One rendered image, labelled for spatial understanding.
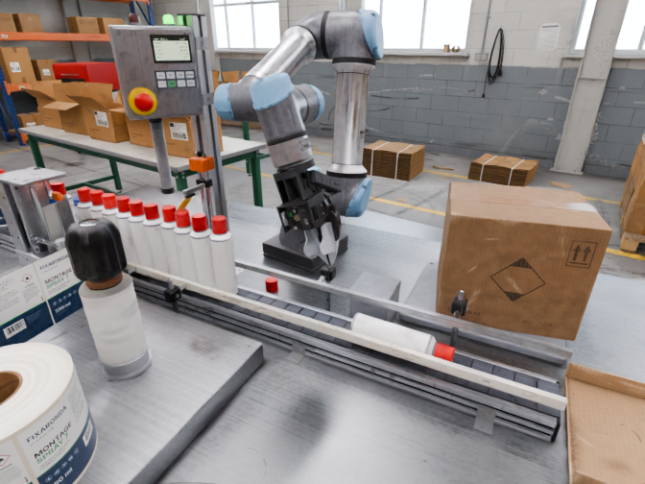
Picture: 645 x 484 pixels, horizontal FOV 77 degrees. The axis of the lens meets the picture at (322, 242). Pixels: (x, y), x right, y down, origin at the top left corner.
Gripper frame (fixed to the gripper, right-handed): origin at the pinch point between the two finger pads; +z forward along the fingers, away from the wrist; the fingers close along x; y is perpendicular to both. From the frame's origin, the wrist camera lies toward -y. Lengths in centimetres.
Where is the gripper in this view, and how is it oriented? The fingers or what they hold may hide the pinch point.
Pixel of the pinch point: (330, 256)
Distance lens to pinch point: 81.9
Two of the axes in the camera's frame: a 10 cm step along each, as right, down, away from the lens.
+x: 8.4, -1.0, -5.3
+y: -4.5, 4.0, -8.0
